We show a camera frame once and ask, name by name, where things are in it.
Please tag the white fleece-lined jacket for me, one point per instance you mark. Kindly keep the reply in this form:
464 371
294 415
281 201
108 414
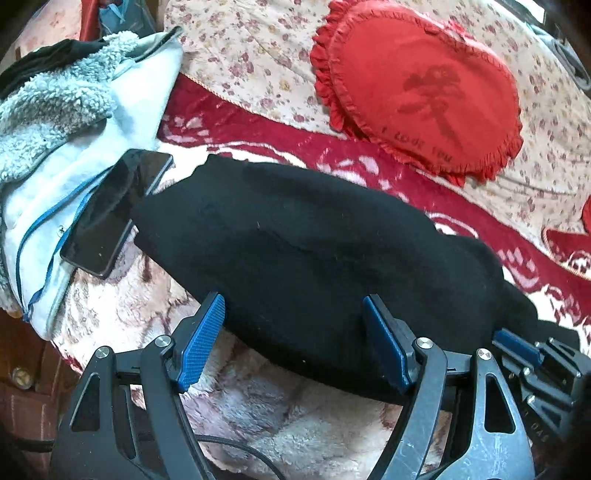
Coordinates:
134 106

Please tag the red cloth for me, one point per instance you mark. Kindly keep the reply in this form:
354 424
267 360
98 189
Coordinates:
90 18

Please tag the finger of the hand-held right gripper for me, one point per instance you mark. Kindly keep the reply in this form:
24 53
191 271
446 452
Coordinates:
516 345

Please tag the red and cream plush blanket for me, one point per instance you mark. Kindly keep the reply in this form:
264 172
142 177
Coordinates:
138 304

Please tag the black smartphone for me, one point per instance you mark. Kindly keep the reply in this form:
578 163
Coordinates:
106 217

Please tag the blue cloth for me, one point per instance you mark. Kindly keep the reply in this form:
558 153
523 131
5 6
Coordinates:
124 16

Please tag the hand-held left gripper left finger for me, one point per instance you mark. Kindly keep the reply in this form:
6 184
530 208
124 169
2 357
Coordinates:
201 344

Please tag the red heart-shaped frilled pillow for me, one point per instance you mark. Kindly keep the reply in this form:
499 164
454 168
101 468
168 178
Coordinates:
415 83

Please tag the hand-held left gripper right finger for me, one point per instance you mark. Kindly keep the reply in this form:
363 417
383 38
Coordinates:
382 344

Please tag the black cloth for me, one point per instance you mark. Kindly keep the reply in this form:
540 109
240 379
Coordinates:
27 64

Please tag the brown plaid cloth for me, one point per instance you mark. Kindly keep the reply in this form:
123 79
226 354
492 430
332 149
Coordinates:
32 406

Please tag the floral quilt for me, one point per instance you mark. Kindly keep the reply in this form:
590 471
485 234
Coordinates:
249 55

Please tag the black pants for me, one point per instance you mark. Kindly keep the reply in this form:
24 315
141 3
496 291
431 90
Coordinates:
300 258

